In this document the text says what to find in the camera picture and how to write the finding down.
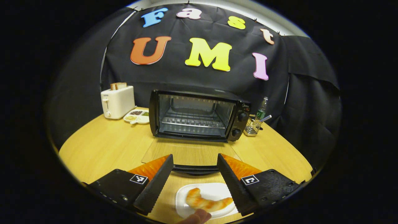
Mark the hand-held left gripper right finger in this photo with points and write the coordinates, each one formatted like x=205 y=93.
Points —
x=233 y=186

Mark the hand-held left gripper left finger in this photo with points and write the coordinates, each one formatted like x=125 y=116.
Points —
x=157 y=186

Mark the golden croissant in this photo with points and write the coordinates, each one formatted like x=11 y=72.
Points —
x=202 y=203

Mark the black electric oven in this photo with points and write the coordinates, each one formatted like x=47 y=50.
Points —
x=240 y=124

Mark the white plate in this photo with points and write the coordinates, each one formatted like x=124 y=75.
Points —
x=214 y=191

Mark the white divided snack dish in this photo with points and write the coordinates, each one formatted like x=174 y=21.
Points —
x=140 y=121

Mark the clear plastic water bottle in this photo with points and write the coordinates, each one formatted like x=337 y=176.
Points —
x=262 y=109

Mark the white toaster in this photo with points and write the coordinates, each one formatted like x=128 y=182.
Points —
x=119 y=102

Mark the toast slice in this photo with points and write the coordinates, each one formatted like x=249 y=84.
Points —
x=113 y=86
x=121 y=85

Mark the black backdrop cloth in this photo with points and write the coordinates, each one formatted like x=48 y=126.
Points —
x=174 y=77

